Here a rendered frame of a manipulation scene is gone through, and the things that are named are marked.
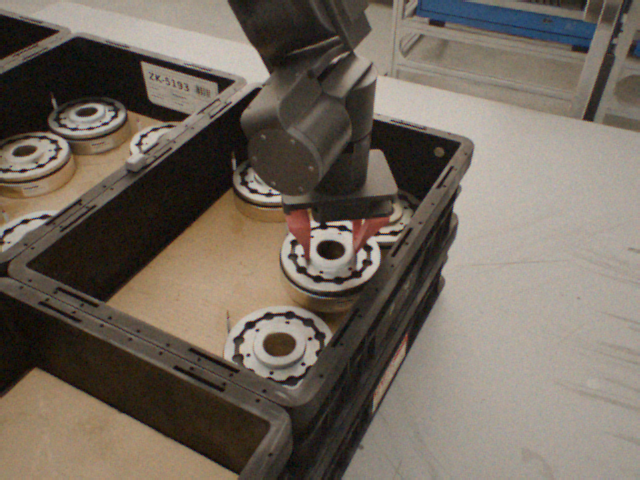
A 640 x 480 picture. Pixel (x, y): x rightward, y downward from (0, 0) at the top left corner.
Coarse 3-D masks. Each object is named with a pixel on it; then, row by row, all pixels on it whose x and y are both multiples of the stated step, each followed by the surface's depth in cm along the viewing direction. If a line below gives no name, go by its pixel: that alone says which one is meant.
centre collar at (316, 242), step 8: (312, 240) 63; (320, 240) 63; (328, 240) 63; (336, 240) 63; (344, 240) 63; (312, 248) 62; (344, 248) 62; (352, 248) 62; (312, 256) 61; (344, 256) 61; (352, 256) 61; (320, 264) 60; (328, 264) 60; (336, 264) 60; (344, 264) 61
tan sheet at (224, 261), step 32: (192, 224) 74; (224, 224) 74; (256, 224) 74; (160, 256) 69; (192, 256) 69; (224, 256) 69; (256, 256) 69; (128, 288) 66; (160, 288) 66; (192, 288) 66; (224, 288) 66; (256, 288) 66; (160, 320) 62; (192, 320) 62; (224, 320) 62
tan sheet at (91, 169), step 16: (128, 112) 93; (144, 128) 90; (128, 144) 86; (80, 160) 83; (96, 160) 83; (112, 160) 84; (80, 176) 81; (96, 176) 81; (64, 192) 78; (80, 192) 78; (16, 208) 76; (32, 208) 76; (48, 208) 76; (0, 224) 74
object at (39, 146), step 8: (16, 144) 80; (24, 144) 80; (32, 144) 80; (40, 144) 80; (8, 152) 78; (40, 152) 78; (8, 160) 77; (16, 160) 77; (24, 160) 77; (32, 160) 77
